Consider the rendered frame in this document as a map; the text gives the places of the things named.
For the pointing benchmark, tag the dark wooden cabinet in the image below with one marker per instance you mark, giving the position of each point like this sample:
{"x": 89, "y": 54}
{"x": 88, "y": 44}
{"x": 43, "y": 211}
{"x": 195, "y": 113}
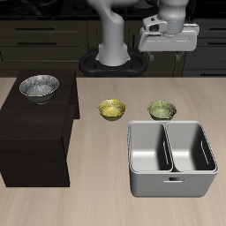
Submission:
{"x": 36, "y": 129}

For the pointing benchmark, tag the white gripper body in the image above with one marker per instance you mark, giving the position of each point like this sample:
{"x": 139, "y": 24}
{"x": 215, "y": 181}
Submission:
{"x": 170, "y": 41}

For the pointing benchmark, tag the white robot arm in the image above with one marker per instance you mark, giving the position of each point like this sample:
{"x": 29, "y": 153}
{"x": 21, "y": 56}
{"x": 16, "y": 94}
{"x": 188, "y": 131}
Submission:
{"x": 113, "y": 35}

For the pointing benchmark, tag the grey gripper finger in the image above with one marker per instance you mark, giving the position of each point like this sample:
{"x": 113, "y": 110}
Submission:
{"x": 150, "y": 56}
{"x": 178, "y": 55}

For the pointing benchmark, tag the grey bowl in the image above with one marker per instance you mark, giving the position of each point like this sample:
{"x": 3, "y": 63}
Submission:
{"x": 39, "y": 87}

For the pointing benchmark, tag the green fluted bowl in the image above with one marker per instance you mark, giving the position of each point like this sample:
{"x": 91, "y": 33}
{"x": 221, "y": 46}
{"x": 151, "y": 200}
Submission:
{"x": 161, "y": 110}

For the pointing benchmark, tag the yellow fluted bowl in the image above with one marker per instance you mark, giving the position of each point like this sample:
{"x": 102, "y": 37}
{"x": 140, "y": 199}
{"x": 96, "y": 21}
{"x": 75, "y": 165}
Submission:
{"x": 111, "y": 109}

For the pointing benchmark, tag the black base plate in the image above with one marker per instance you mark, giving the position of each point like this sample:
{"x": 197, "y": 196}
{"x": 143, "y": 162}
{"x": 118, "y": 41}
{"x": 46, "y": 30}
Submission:
{"x": 113, "y": 68}

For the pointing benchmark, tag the white two-bin basket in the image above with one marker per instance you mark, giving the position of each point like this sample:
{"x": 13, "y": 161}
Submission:
{"x": 172, "y": 159}

